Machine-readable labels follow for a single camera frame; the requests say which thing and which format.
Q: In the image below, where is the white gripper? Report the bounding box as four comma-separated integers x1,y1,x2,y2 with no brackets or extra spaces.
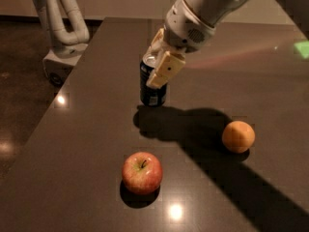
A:
146,0,215,89

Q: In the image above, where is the orange fruit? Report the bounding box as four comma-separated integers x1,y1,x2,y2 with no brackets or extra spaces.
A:
222,121,255,154

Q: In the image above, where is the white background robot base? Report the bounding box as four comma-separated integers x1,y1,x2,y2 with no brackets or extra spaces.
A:
42,43,88,87

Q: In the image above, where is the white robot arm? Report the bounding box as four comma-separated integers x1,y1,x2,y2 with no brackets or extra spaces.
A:
146,0,309,89

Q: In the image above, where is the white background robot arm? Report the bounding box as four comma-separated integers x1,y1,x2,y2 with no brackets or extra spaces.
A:
32,0,90,55

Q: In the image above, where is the blue pepsi can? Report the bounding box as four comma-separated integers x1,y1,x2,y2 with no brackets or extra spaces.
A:
140,53,167,107

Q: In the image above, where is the red apple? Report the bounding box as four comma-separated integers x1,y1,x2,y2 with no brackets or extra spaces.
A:
122,152,163,195

